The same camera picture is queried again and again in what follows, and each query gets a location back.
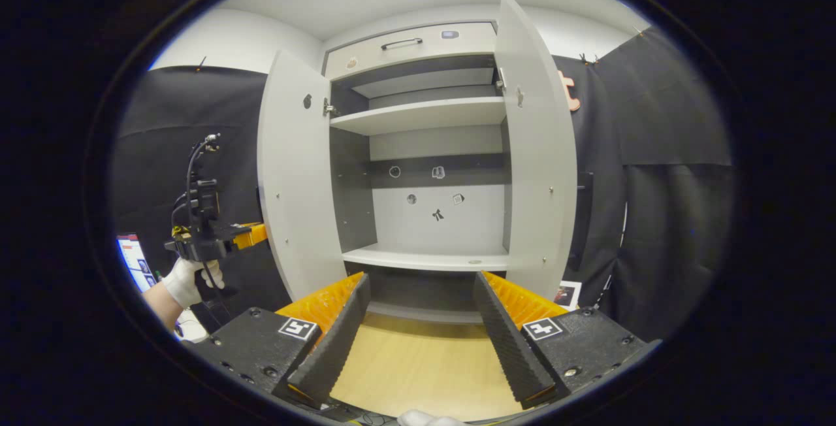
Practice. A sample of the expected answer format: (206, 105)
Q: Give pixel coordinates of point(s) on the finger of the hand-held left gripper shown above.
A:
(253, 235)

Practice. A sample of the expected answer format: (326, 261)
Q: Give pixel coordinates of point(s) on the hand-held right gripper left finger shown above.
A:
(339, 341)

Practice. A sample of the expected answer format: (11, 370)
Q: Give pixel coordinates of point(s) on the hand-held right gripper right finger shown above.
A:
(506, 341)

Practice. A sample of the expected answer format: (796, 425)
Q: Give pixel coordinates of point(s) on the grey cabinet door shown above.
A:
(297, 184)
(532, 171)

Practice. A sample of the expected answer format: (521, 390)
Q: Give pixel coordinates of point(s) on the grey double-door shoe cabinet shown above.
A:
(424, 223)

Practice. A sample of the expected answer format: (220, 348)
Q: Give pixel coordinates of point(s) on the grey thin cabinet shelf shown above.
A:
(424, 259)

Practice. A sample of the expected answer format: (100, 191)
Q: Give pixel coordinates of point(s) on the metal door hinge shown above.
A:
(501, 80)
(328, 107)

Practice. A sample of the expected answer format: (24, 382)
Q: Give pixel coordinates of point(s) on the grey thick cabinet shelf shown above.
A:
(418, 115)

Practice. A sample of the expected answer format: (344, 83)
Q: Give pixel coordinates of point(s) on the grey cabinet drawer front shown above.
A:
(418, 53)

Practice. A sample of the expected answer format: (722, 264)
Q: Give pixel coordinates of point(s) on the white picture card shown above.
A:
(567, 295)

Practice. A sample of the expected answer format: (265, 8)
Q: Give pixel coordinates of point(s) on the white printed board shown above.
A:
(134, 262)

